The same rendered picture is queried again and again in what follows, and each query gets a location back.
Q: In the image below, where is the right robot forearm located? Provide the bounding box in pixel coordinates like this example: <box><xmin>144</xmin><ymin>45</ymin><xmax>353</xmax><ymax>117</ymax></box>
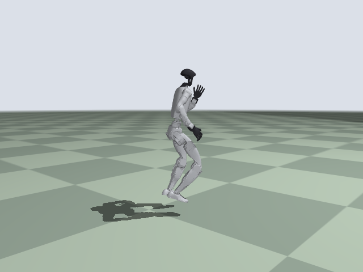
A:
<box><xmin>179</xmin><ymin>105</ymin><xmax>194</xmax><ymax>129</ymax></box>

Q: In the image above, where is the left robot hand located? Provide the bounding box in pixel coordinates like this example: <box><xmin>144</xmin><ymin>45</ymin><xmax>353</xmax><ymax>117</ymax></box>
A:
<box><xmin>191</xmin><ymin>85</ymin><xmax>204</xmax><ymax>103</ymax></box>

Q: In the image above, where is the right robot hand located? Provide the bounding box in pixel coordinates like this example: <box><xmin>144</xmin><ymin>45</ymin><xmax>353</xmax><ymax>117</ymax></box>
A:
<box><xmin>187</xmin><ymin>125</ymin><xmax>202</xmax><ymax>141</ymax></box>

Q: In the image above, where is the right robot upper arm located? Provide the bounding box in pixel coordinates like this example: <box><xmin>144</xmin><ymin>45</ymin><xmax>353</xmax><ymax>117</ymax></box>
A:
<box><xmin>175</xmin><ymin>88</ymin><xmax>192</xmax><ymax>113</ymax></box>

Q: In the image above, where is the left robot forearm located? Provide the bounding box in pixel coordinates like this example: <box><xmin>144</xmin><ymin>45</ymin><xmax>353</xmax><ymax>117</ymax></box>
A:
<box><xmin>188</xmin><ymin>99</ymin><xmax>197</xmax><ymax>112</ymax></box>

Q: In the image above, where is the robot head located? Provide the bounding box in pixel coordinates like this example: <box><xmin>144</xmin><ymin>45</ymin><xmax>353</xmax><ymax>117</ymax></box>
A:
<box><xmin>180</xmin><ymin>69</ymin><xmax>196</xmax><ymax>87</ymax></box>

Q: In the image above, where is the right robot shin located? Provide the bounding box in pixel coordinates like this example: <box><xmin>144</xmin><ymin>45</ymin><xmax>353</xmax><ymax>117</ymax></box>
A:
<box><xmin>174</xmin><ymin>164</ymin><xmax>202</xmax><ymax>195</ymax></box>

